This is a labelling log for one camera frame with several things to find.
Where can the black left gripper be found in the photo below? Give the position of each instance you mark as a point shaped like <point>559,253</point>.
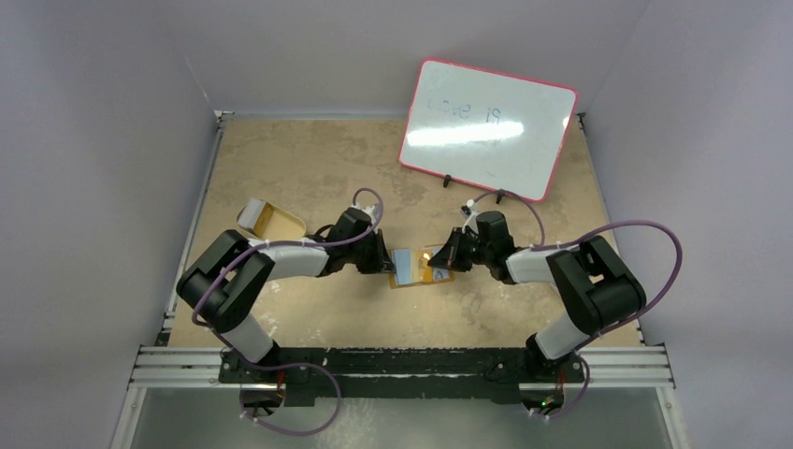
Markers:
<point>380,263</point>

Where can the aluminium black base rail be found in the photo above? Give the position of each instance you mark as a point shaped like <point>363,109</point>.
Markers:
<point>501,375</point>

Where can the grey credit card stack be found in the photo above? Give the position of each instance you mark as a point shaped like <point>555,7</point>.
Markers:
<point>249,216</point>

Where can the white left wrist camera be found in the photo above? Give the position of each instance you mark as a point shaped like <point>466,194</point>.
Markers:
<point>374,211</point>

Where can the orange leather card holder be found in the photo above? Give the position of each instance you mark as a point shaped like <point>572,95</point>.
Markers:
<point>401,277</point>

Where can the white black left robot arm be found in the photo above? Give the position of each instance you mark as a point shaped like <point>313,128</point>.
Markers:
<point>224,283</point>

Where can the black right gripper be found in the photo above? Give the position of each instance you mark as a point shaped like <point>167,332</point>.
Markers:
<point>458,249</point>

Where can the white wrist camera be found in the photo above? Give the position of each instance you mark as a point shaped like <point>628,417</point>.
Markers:
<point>374,211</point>
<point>470,212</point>

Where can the beige oval tray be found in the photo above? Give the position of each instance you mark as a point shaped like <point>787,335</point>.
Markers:
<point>278,224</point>

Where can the pink framed whiteboard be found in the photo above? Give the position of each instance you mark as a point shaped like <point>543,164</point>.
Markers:
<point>487,129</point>

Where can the gold credit card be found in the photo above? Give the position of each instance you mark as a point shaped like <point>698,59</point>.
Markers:
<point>420,270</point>

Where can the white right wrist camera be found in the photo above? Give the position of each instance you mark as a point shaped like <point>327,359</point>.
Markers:
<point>470,212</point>

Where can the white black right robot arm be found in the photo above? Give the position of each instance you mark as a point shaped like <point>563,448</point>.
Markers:
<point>596,287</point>

